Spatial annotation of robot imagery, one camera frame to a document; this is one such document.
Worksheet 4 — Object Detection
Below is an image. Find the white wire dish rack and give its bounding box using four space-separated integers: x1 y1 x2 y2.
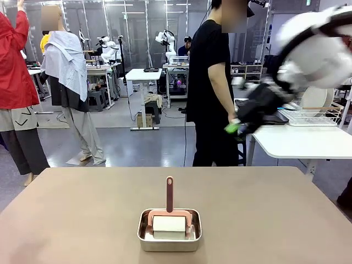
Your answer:
277 100 344 127

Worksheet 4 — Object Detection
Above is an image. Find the seated person in blue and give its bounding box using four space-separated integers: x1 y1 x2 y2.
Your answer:
177 36 194 57

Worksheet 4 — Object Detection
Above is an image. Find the person in black clothes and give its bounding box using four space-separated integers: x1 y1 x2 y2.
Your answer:
185 0 250 168

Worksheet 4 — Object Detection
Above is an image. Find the dark stool with beige cloth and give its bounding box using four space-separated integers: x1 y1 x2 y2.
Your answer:
144 92 163 125

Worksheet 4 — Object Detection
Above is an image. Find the white standing desk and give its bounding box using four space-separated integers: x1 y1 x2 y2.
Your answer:
125 68 163 131

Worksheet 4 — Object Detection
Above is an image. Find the rectangular steel container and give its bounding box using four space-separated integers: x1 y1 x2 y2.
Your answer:
136 208 203 252

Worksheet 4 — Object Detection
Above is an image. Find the metal frame workbench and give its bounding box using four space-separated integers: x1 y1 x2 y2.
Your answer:
162 56 191 108

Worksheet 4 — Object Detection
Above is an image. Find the person's right forearm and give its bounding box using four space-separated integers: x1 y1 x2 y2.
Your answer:
215 87 237 118

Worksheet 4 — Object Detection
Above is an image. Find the white round plate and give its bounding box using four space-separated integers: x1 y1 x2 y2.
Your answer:
300 86 336 110

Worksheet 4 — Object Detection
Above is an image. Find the cardboard box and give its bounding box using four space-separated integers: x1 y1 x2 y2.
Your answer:
136 113 153 129

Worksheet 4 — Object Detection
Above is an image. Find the pink lint roller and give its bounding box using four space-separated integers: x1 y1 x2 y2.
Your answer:
147 175 193 239

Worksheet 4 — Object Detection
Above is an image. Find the mannequin in red jacket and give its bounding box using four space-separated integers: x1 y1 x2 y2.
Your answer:
0 0 51 187

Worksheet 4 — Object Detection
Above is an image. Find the white side table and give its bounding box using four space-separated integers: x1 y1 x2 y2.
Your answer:
246 120 352 182

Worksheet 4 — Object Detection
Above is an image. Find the mannequin in striped shirt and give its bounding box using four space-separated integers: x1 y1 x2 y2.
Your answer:
40 5 107 166

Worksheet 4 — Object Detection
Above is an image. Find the low shoe shelf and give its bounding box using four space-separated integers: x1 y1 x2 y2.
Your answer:
230 60 264 82

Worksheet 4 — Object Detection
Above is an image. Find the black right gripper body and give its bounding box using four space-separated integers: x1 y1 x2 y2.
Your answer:
236 82 294 133

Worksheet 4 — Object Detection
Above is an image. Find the black stool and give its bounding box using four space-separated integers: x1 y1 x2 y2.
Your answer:
235 134 249 167

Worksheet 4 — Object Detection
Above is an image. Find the white robot workbench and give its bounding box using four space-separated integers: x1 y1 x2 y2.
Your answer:
86 62 122 108

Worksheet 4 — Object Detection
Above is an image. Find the grey plastic stool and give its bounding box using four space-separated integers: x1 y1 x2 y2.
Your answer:
87 89 107 113

